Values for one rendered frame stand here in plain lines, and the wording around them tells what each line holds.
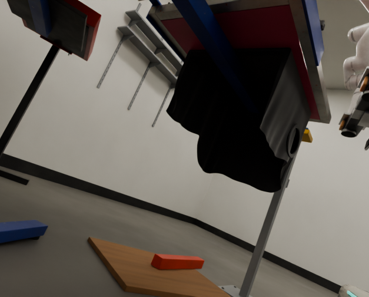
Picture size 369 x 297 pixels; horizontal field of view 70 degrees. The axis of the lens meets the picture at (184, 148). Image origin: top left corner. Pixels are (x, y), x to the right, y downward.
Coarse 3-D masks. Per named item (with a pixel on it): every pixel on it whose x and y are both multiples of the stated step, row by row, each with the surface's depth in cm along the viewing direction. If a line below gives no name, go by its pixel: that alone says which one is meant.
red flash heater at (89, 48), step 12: (72, 0) 143; (84, 12) 145; (96, 12) 148; (24, 24) 183; (96, 24) 148; (48, 36) 185; (84, 36) 162; (96, 36) 176; (60, 48) 195; (72, 48) 189; (84, 48) 180
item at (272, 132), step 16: (288, 64) 91; (288, 80) 95; (272, 96) 87; (288, 96) 99; (304, 96) 112; (272, 112) 92; (288, 112) 103; (304, 112) 117; (272, 128) 96; (288, 128) 108; (304, 128) 123; (272, 144) 102; (288, 144) 109; (288, 160) 121
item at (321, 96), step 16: (208, 0) 88; (224, 0) 84; (240, 0) 80; (256, 0) 77; (272, 0) 75; (288, 0) 73; (160, 16) 103; (176, 16) 99; (304, 16) 76; (304, 32) 82; (304, 48) 88; (320, 64) 97; (320, 80) 101; (320, 96) 110; (320, 112) 123
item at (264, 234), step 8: (304, 136) 149; (288, 168) 147; (288, 176) 148; (280, 192) 145; (272, 200) 145; (280, 200) 146; (272, 208) 144; (272, 216) 142; (264, 224) 143; (272, 224) 144; (264, 232) 142; (264, 240) 140; (256, 248) 141; (264, 248) 141; (256, 256) 139; (256, 264) 138; (248, 272) 138; (256, 272) 139; (248, 280) 137; (224, 288) 137; (232, 288) 144; (248, 288) 135; (232, 296) 130; (240, 296) 134; (248, 296) 141
